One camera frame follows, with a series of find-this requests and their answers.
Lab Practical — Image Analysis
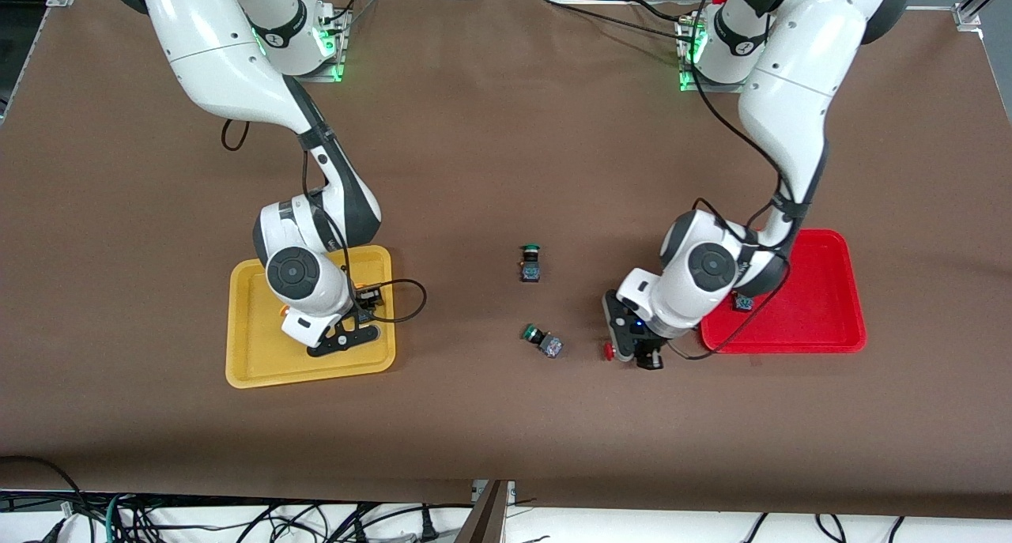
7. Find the yellow plastic tray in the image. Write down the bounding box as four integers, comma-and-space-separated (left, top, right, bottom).
225, 245, 396, 390

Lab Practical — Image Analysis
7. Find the red plastic tray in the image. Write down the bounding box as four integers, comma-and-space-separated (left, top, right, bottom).
699, 228, 868, 355

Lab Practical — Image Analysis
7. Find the brown table leg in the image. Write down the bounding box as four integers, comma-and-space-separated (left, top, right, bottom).
454, 480, 509, 543

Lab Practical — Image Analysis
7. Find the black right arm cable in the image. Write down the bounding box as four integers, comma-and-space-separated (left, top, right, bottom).
221, 119, 429, 325

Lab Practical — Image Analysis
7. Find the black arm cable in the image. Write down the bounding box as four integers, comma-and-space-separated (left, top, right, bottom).
221, 119, 429, 325
668, 0, 796, 362

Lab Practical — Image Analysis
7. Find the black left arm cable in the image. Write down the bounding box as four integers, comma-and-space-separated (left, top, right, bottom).
668, 0, 796, 362

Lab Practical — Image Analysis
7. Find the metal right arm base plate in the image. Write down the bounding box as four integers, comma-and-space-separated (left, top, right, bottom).
304, 4, 349, 83

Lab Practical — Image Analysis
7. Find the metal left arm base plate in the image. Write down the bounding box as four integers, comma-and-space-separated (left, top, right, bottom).
677, 17, 761, 95

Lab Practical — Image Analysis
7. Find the long black tabletop cable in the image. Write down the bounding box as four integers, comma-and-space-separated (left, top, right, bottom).
542, 0, 700, 40

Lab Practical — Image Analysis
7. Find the green floor cable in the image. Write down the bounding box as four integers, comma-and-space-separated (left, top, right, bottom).
104, 493, 129, 543

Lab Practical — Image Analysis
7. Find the short black tabletop cable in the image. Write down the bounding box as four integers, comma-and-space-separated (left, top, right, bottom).
630, 0, 700, 24

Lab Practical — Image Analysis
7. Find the black arched floor cable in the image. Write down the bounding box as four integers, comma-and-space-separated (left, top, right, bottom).
0, 455, 89, 528

